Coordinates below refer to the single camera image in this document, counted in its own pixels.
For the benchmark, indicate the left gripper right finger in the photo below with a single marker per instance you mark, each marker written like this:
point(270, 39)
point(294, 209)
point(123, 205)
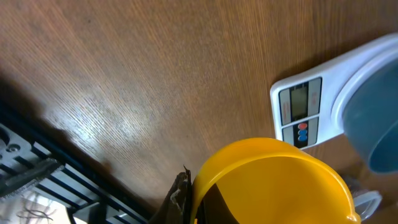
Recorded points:
point(213, 209)

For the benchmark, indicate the teal blue bowl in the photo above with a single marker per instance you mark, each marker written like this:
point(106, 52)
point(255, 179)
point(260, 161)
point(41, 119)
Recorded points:
point(370, 120)

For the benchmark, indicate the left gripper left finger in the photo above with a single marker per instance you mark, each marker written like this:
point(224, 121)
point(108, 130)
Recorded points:
point(176, 207)

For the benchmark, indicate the black aluminium frame rail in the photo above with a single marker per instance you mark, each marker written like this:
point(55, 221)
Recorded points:
point(37, 168)

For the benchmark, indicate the white digital kitchen scale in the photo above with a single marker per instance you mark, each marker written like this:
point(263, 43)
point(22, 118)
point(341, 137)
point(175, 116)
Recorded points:
point(307, 108)

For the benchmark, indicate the yellow measuring scoop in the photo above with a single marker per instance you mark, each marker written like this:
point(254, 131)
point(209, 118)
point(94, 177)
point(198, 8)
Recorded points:
point(264, 180)

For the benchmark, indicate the clear plastic container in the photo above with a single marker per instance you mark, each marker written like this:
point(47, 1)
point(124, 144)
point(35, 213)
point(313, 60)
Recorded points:
point(366, 201)

